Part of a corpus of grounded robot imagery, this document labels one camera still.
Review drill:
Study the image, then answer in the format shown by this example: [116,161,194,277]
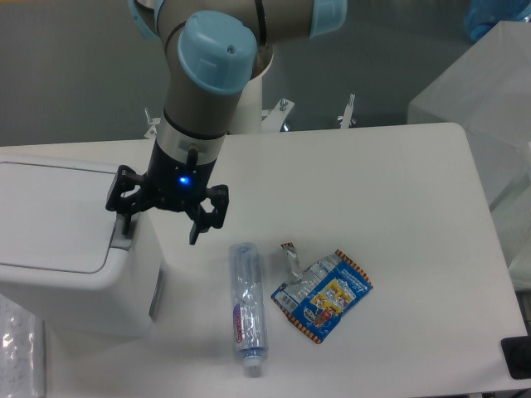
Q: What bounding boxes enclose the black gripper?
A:
[105,142,229,245]

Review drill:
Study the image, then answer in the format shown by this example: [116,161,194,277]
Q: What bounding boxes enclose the white push-top trash can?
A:
[1,153,165,337]

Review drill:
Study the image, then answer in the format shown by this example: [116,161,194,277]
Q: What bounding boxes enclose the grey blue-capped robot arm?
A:
[105,1,348,243]

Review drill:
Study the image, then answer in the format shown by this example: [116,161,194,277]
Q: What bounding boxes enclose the crushed clear plastic bottle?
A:
[228,242,269,378]

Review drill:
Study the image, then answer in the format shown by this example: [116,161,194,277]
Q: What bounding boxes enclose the blue foil snack wrapper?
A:
[270,242,373,344]

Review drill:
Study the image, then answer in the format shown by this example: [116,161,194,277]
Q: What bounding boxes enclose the clear plastic sheet left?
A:
[1,296,46,397]

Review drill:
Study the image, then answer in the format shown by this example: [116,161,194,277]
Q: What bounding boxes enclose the blue water bottle corner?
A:
[464,0,530,42]

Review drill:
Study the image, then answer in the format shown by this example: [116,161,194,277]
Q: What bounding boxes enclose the black device table corner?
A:
[501,336,530,380]

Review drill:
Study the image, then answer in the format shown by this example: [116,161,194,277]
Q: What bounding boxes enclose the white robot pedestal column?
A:
[228,46,274,135]

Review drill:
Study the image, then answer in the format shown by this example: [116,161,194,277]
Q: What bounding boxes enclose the white pedestal base frame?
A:
[144,93,357,139]

